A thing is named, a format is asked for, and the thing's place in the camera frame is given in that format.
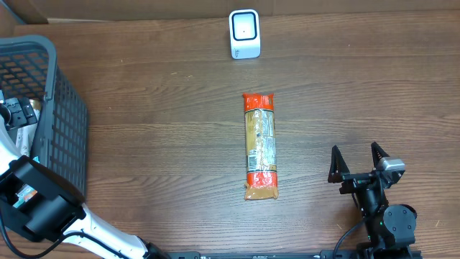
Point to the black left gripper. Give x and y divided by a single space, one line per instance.
29 114

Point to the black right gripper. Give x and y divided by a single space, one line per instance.
338 168

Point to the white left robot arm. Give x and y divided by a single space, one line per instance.
38 204

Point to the grey plastic shopping basket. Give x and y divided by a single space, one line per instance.
29 68

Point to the orange spaghetti pasta package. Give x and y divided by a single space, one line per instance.
260 143

